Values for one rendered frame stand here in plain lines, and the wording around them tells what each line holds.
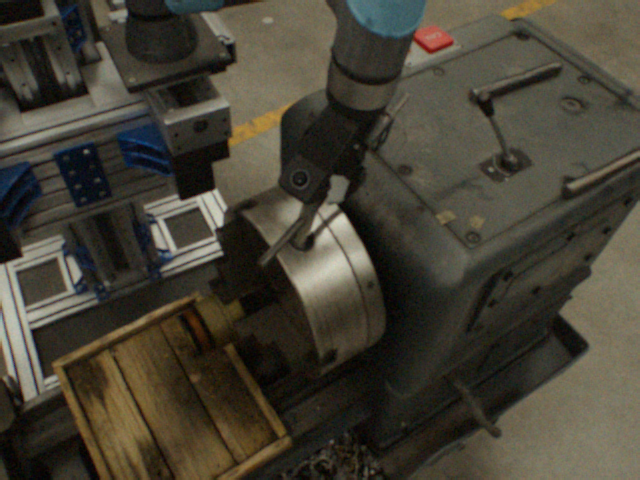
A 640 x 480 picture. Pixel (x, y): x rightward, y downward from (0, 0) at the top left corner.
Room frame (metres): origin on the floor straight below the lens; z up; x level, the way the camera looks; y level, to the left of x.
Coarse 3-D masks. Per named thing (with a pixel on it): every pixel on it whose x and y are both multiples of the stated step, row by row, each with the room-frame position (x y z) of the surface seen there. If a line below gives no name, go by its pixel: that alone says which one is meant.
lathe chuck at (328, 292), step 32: (224, 224) 0.62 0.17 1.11; (256, 224) 0.53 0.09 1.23; (288, 224) 0.53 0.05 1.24; (320, 224) 0.53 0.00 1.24; (288, 256) 0.48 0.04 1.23; (320, 256) 0.48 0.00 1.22; (256, 288) 0.53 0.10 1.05; (288, 288) 0.45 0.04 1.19; (320, 288) 0.44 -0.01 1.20; (352, 288) 0.46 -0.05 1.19; (320, 320) 0.41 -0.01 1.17; (352, 320) 0.43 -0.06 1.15; (320, 352) 0.38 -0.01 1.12; (352, 352) 0.41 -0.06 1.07
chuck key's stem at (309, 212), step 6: (306, 204) 0.50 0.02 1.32; (312, 204) 0.50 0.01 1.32; (300, 210) 0.49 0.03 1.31; (306, 210) 0.49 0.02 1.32; (312, 210) 0.49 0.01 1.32; (306, 216) 0.49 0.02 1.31; (312, 216) 0.49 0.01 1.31; (306, 222) 0.49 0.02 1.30; (312, 222) 0.49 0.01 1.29; (306, 228) 0.49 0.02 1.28; (300, 234) 0.49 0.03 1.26; (306, 234) 0.49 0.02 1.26; (300, 240) 0.50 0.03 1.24
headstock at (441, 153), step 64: (448, 64) 0.91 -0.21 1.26; (512, 64) 0.93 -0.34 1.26; (576, 64) 0.94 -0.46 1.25; (448, 128) 0.74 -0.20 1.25; (512, 128) 0.75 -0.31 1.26; (576, 128) 0.76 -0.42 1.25; (384, 192) 0.59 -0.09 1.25; (448, 192) 0.60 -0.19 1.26; (512, 192) 0.61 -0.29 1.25; (384, 256) 0.52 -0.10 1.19; (448, 256) 0.48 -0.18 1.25; (512, 256) 0.50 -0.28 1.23; (576, 256) 0.66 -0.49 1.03; (448, 320) 0.44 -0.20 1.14
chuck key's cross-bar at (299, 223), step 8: (400, 96) 0.68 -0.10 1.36; (408, 96) 0.68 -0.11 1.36; (400, 104) 0.67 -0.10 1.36; (392, 112) 0.65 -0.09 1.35; (384, 120) 0.64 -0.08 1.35; (320, 200) 0.52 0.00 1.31; (296, 224) 0.48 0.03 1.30; (288, 232) 0.46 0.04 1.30; (296, 232) 0.47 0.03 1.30; (280, 240) 0.45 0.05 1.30; (288, 240) 0.46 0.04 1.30; (272, 248) 0.44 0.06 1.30; (280, 248) 0.44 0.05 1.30; (264, 256) 0.43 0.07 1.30; (272, 256) 0.43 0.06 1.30; (264, 264) 0.41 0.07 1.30
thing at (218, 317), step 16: (192, 304) 0.46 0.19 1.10; (208, 304) 0.45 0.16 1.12; (224, 304) 0.46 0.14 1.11; (240, 304) 0.46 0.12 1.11; (192, 320) 0.42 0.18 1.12; (208, 320) 0.43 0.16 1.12; (224, 320) 0.43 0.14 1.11; (192, 336) 0.40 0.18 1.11; (208, 336) 0.41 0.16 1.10; (224, 336) 0.41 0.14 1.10
